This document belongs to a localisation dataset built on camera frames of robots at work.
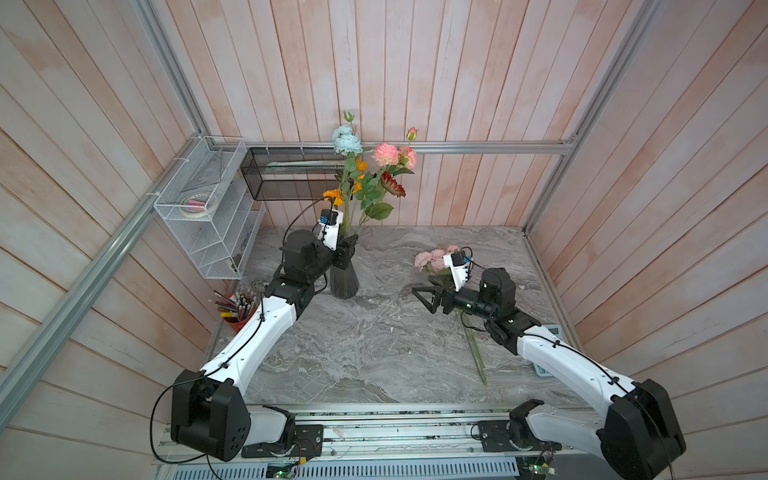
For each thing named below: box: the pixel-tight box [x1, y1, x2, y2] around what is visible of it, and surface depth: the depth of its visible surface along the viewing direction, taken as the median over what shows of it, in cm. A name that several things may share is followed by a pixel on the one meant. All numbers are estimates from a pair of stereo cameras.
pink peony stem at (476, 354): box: [464, 325, 488, 386], surface depth 88 cm
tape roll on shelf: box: [179, 192, 210, 218], surface depth 75 cm
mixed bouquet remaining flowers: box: [323, 110, 418, 240], surface depth 82 cm
